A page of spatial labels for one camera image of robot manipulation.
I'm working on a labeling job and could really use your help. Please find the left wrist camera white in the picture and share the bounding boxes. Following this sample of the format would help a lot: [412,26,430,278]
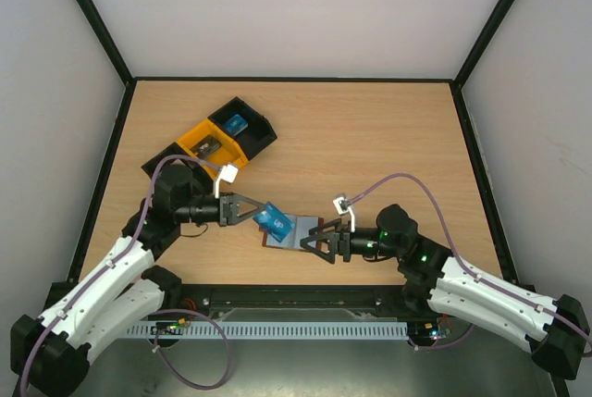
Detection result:
[214,163,240,199]

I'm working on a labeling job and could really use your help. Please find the brown leather card holder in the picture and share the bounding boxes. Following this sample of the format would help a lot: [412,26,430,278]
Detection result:
[262,214,324,251]

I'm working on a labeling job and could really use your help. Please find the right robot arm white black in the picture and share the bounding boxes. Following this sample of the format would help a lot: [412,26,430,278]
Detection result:
[300,205,590,380]

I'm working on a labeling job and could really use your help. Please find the black plastic bin near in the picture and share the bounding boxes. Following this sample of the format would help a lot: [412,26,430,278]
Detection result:
[140,143,209,194]

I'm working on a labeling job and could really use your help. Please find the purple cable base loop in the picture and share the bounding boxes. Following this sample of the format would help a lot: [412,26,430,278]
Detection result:
[407,322,477,354]
[150,307,231,390]

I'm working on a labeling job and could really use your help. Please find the blue vip card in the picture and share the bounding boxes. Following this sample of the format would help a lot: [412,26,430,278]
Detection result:
[253,202,294,242]

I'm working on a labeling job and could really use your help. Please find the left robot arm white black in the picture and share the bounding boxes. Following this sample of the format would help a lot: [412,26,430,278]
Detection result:
[10,163,252,396]

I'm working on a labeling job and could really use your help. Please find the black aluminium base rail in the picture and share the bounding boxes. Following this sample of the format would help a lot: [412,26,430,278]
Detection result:
[163,279,440,321]

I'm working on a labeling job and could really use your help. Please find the light blue slotted cable duct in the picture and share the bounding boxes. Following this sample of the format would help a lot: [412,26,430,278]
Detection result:
[122,321,408,341]

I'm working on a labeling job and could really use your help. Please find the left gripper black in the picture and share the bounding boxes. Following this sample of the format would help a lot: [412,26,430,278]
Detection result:
[176,192,265,227]

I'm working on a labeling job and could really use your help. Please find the black frame post left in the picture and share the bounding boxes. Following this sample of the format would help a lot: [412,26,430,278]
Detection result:
[75,0,134,85]

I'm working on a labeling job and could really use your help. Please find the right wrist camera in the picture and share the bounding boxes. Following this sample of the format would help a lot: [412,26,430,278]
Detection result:
[332,193,356,232]

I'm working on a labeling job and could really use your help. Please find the purple cable right base loop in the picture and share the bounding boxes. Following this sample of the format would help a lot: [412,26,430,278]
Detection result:
[407,322,477,354]

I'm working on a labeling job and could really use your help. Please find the purple cable left base loop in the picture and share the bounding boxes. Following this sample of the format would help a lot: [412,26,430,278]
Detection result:
[150,307,231,390]

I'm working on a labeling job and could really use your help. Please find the yellow plastic bin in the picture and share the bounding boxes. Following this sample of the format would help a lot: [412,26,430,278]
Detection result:
[176,119,248,168]

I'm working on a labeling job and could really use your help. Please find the black frame post right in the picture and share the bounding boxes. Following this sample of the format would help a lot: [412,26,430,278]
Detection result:
[454,0,515,89]

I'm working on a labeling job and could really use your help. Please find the black frame post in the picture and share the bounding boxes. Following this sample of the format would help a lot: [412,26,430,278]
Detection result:
[454,0,515,89]
[75,0,134,85]

